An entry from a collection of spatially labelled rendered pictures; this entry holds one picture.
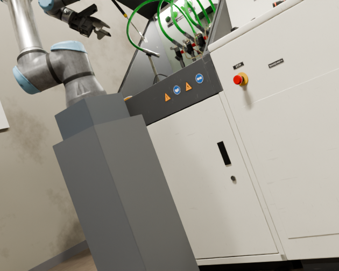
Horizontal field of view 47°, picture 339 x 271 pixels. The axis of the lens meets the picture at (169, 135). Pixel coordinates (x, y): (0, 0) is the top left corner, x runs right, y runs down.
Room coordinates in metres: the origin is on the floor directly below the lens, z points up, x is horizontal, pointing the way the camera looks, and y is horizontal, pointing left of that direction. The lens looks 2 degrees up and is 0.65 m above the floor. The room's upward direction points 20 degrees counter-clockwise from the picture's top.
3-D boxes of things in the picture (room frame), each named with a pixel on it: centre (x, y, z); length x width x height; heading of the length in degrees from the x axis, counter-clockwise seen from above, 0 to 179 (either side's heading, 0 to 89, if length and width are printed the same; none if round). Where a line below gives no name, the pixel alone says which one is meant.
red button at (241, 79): (1.47, -0.32, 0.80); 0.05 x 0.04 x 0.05; 46
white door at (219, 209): (1.80, -0.01, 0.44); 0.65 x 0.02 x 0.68; 46
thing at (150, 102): (1.81, -0.03, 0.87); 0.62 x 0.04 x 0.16; 46
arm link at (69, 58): (1.39, 0.24, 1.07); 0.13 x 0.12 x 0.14; 86
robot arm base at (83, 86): (1.39, 0.23, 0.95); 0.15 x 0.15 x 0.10
